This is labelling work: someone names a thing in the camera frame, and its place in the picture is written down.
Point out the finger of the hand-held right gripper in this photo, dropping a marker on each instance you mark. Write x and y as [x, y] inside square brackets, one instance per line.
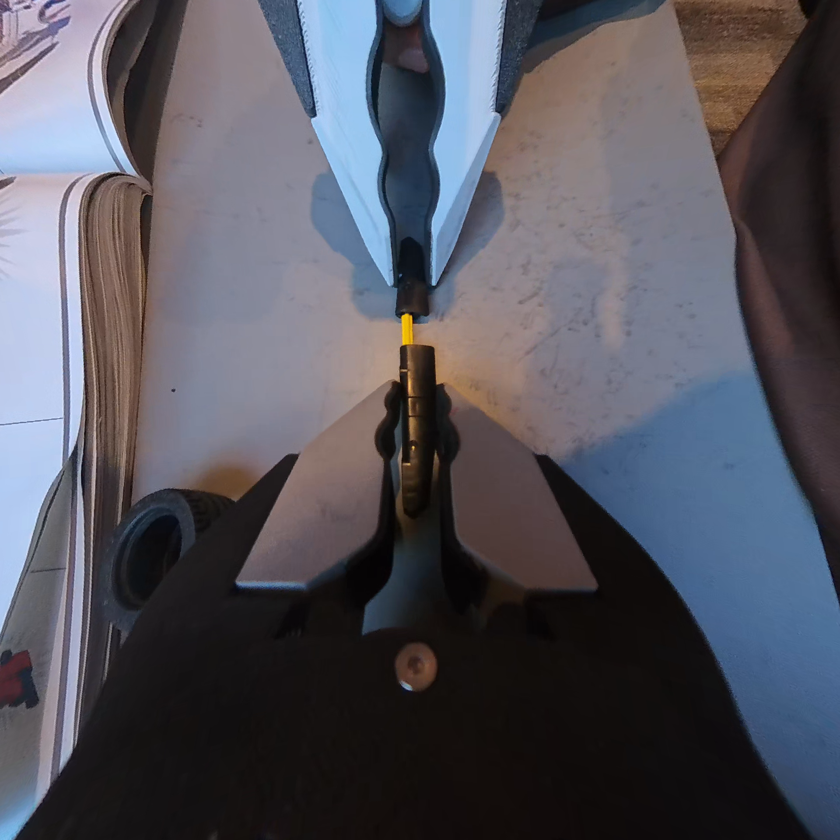
[341, 98]
[466, 98]

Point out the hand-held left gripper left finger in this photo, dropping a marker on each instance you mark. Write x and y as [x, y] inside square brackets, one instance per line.
[321, 518]

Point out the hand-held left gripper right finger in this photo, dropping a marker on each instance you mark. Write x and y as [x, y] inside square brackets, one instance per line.
[518, 518]

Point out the black brick piece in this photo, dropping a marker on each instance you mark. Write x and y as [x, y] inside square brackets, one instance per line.
[413, 289]
[420, 459]

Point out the black rubber tyre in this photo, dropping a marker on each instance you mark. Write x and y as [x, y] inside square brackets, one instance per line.
[151, 512]

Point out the grey desk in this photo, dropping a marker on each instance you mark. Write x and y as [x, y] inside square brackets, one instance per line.
[590, 262]

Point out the person's right hand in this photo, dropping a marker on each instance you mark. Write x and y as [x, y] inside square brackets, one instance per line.
[407, 56]

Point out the building instruction booklet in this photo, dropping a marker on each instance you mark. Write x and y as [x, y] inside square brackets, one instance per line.
[39, 328]

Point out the person's brown clothing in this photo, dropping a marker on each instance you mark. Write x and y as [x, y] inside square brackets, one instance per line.
[794, 262]

